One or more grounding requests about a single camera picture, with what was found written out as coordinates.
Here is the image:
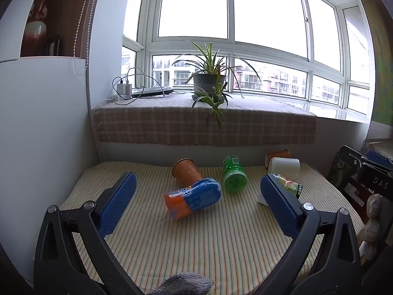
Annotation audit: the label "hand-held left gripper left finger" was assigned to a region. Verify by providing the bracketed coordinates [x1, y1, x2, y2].
[34, 172, 145, 295]

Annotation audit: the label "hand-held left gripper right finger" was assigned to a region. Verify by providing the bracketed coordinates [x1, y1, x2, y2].
[255, 173, 363, 295]

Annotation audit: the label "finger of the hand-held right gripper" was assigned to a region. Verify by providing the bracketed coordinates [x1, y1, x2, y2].
[365, 149, 393, 169]
[339, 145, 369, 165]

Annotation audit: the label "white paper cup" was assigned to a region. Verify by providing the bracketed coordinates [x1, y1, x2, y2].
[268, 157, 300, 182]

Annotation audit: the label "orange paper cup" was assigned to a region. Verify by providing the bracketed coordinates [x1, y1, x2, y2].
[172, 158, 203, 188]
[265, 149, 290, 167]

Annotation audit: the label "dark printed bag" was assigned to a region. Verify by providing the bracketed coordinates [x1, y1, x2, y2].
[326, 152, 369, 219]

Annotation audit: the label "beige plush toy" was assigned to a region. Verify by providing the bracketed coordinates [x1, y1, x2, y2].
[358, 194, 385, 260]

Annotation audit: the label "green plastic bottle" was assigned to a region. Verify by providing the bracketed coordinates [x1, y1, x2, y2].
[222, 155, 248, 193]

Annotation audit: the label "striped table cloth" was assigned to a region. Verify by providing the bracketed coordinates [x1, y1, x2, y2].
[58, 161, 365, 295]

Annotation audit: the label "grey knitted cloth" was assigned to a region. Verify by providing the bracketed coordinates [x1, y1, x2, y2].
[147, 272, 214, 295]

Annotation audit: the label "checked beige blanket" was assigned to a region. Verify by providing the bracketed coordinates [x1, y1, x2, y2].
[93, 94, 318, 147]

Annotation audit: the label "black round flat device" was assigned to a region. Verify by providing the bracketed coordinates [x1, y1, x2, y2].
[131, 87, 175, 98]

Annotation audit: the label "potted spider plant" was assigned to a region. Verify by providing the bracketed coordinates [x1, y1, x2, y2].
[172, 40, 261, 133]

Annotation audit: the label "white framed window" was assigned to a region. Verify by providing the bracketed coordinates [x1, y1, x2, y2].
[121, 0, 377, 124]

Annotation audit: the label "wooden shelf niche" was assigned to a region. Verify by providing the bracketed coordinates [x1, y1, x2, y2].
[20, 0, 102, 59]

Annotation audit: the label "white chargers with cables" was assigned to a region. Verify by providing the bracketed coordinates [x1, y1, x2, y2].
[111, 67, 166, 103]

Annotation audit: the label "small dark picture frame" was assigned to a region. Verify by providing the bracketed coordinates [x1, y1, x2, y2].
[47, 35, 62, 56]

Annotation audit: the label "white bead chain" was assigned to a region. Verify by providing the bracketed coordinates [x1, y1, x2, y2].
[73, 0, 94, 76]

